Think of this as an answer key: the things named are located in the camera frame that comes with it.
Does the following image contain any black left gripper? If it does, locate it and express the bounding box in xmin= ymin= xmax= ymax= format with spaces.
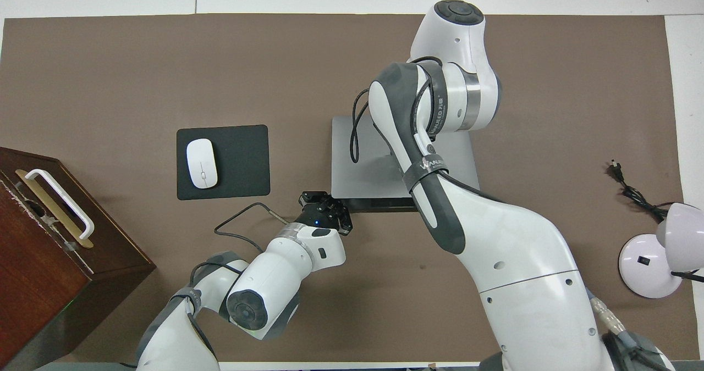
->
xmin=297 ymin=191 xmax=354 ymax=235

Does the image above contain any silver laptop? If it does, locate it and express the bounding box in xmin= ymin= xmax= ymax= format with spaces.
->
xmin=331 ymin=115 xmax=480 ymax=213

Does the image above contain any black mouse pad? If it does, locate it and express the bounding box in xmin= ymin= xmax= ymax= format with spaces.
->
xmin=176 ymin=125 xmax=271 ymax=201

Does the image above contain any white computer mouse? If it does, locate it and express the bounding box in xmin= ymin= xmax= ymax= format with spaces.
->
xmin=186 ymin=139 xmax=219 ymax=189

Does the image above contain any brown table mat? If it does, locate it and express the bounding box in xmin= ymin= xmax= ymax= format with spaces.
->
xmin=0 ymin=14 xmax=685 ymax=364

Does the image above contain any dark brown wooden box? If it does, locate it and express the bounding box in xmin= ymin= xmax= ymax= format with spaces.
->
xmin=0 ymin=147 xmax=157 ymax=369

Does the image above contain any white desk lamp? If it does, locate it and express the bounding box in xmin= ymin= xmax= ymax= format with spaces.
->
xmin=618 ymin=202 xmax=704 ymax=299

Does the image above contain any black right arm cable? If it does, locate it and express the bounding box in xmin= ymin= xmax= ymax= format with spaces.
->
xmin=349 ymin=58 xmax=447 ymax=165

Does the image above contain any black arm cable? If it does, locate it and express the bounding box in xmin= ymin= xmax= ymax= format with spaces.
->
xmin=213 ymin=202 xmax=288 ymax=254
xmin=349 ymin=58 xmax=447 ymax=165

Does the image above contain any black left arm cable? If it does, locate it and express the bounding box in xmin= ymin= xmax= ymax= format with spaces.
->
xmin=213 ymin=202 xmax=288 ymax=254

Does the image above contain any white box handle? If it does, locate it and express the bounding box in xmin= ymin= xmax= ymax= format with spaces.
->
xmin=25 ymin=169 xmax=95 ymax=241

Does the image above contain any black lamp power cable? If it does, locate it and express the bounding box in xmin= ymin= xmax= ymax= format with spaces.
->
xmin=609 ymin=161 xmax=704 ymax=284

